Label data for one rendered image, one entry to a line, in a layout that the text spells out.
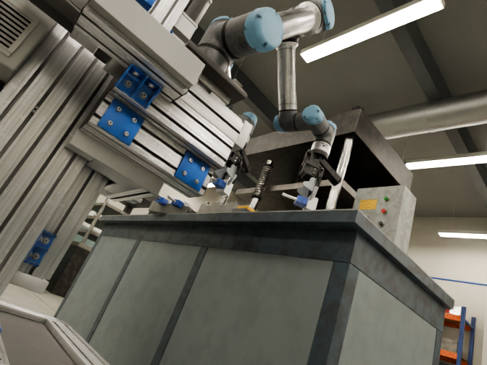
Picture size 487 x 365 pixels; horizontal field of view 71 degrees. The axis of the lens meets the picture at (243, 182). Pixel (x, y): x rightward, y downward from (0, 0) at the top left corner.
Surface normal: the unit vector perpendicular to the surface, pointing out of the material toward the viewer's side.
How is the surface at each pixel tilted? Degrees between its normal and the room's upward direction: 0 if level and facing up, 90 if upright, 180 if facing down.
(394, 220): 90
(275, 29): 96
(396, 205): 90
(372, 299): 90
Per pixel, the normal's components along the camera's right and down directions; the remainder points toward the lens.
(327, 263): -0.68, -0.51
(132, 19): 0.63, -0.10
